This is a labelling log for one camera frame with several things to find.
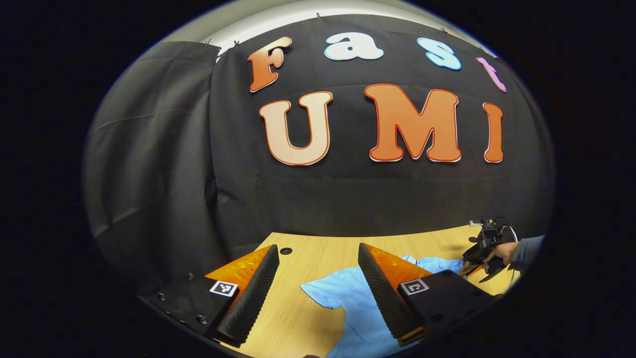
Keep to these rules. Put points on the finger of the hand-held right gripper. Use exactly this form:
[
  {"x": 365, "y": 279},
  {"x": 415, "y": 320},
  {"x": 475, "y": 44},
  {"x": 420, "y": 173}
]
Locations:
[{"x": 465, "y": 271}]

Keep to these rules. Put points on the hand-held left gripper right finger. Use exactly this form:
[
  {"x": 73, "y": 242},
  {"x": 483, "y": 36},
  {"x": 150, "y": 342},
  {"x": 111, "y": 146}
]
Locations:
[{"x": 382, "y": 298}]

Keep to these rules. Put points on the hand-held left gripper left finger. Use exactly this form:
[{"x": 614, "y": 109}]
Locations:
[{"x": 253, "y": 298}]

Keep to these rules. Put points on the light blue T-shirt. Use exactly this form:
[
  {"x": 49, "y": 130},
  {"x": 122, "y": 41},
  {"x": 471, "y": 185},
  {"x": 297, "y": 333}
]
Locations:
[{"x": 348, "y": 308}]

